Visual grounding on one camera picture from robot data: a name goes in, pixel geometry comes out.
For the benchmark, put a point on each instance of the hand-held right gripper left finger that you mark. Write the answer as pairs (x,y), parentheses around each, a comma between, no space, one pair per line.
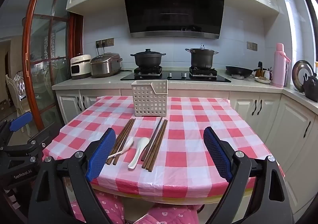
(100,154)

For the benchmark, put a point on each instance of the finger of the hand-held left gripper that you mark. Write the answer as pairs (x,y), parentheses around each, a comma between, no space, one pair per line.
(34,143)
(21,121)

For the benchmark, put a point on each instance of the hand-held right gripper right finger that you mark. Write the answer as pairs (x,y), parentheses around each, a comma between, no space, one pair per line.
(218,154)

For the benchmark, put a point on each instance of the white ceramic spoon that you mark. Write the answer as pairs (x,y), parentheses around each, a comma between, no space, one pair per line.
(143,142)
(128,143)

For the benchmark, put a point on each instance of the white perforated plastic basket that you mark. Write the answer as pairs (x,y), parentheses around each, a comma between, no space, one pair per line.
(149,99)

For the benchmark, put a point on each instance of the ornate white chair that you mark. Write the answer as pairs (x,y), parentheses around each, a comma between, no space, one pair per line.
(19,89)

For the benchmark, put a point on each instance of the red white checked tablecloth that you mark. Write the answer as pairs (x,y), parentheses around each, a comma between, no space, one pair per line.
(188,139)

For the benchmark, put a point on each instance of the person's pink patterned pants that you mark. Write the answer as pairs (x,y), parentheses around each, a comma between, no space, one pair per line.
(111,206)

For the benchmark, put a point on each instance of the white countertop cooker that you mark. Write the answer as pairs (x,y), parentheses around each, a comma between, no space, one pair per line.
(80,67)

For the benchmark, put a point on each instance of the small steel bowl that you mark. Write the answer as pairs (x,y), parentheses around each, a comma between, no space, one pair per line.
(238,77)

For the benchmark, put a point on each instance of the red wooden glass door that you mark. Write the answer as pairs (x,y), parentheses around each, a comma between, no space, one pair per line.
(32,40)

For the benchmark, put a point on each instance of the black wok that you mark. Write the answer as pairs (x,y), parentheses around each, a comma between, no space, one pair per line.
(238,71)

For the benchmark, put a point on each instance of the black glass gas stove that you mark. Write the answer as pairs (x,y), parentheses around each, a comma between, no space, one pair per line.
(176,77)

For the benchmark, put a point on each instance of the silver rice cooker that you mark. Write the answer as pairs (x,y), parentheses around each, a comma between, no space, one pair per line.
(105,66)

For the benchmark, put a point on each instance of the brown glass bottle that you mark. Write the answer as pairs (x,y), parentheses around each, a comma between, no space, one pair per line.
(259,72)

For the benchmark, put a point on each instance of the tall dark stock pot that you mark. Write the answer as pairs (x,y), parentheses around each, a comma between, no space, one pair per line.
(201,58)

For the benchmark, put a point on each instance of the pink thermos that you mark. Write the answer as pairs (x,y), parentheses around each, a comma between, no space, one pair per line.
(279,67)

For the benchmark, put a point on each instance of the black casserole pot with lid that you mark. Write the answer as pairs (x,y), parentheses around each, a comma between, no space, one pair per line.
(147,58)

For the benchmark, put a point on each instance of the black teapot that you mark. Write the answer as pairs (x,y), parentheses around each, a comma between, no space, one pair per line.
(311,88)

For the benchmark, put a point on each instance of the glass pot lid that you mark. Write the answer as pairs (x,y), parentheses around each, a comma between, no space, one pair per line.
(299,73)

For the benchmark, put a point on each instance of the black range hood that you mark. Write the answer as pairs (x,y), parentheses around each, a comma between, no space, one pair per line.
(174,7)

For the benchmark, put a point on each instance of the gold wall outlet row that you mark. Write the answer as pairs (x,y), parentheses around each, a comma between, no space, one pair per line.
(108,42)

